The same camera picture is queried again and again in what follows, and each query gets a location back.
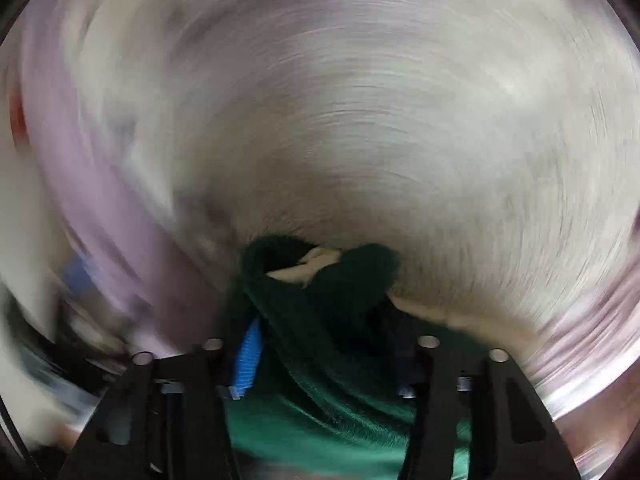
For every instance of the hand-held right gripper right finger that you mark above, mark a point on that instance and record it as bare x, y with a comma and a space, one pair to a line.
440, 385

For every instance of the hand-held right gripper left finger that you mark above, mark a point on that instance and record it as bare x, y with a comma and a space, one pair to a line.
247, 360

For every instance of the green and cream jacket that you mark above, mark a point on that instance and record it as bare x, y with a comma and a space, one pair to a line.
325, 360

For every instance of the purple grey printed blanket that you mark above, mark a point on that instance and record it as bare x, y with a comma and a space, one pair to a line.
350, 110

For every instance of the red puffy cloth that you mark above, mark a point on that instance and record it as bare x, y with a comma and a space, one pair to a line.
17, 115

